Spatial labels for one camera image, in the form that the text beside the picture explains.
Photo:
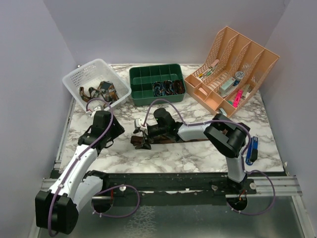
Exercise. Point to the brown ties pile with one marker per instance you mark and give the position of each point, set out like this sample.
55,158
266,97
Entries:
105,91

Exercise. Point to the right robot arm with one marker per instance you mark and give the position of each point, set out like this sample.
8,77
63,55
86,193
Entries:
225,135

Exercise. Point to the brown rolled tie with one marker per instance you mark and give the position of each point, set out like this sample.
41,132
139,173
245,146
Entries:
178,87

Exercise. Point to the teal white box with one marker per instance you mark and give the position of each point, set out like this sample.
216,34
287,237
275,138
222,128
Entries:
226,85

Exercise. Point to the dark orange rolled tie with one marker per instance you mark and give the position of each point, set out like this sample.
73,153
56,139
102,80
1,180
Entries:
168,88

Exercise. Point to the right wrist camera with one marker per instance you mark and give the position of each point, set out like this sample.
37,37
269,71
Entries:
140,126

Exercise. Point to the blue rolled tie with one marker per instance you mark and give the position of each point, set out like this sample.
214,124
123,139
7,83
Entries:
157,89

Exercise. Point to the black mounting rail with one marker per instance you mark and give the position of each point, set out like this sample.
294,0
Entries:
169,189

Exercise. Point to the pink highlighter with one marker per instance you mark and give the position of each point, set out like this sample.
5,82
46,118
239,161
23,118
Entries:
237,98

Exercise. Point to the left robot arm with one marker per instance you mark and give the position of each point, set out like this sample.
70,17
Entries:
58,208

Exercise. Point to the blue stapler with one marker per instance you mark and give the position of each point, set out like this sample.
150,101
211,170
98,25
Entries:
252,153

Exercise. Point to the brown red patterned tie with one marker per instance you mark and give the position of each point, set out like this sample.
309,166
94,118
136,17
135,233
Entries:
138,141

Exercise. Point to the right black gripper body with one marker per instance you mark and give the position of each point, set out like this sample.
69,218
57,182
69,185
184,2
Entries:
156,130

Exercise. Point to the peach desk organizer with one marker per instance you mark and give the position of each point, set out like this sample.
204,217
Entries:
232,74

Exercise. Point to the white plastic basket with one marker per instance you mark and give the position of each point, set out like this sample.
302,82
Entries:
90,75

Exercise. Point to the green compartment tray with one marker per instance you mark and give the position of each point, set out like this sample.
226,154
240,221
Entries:
149,83

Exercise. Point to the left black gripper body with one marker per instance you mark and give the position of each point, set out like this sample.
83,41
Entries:
115,130

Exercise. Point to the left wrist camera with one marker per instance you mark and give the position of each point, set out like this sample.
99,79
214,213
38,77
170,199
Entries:
94,110

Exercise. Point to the white small stapler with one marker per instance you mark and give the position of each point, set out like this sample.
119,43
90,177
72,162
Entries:
222,111

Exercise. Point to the pink eraser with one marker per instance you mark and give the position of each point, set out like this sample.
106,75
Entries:
203,91

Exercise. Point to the round tape tin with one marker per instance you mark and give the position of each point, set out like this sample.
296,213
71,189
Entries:
238,76

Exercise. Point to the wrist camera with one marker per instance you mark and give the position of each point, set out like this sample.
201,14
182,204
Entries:
140,126
94,110

